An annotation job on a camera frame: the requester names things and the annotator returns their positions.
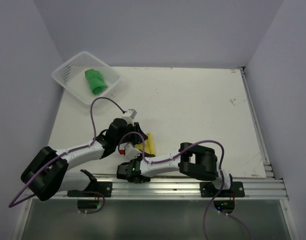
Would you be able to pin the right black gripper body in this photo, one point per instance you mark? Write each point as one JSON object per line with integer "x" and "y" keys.
{"x": 144, "y": 180}

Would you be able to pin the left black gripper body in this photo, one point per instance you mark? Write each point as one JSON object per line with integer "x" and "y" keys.
{"x": 128, "y": 137}

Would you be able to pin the yellow microfiber towel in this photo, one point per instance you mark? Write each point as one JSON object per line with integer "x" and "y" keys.
{"x": 150, "y": 145}

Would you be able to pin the green microfiber towel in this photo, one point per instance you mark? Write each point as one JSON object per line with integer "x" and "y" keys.
{"x": 96, "y": 81}

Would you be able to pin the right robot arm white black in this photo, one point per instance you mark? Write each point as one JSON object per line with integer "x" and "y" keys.
{"x": 201, "y": 161}

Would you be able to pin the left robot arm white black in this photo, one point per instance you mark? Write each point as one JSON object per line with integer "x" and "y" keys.
{"x": 50, "y": 170}

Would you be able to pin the white plastic basket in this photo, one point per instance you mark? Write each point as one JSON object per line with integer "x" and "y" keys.
{"x": 71, "y": 76}

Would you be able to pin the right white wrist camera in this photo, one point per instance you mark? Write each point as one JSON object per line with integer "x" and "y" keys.
{"x": 130, "y": 152}

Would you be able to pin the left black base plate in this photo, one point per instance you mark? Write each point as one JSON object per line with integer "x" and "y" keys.
{"x": 95, "y": 189}

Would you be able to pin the aluminium mounting rail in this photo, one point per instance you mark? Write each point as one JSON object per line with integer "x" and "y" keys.
{"x": 173, "y": 188}

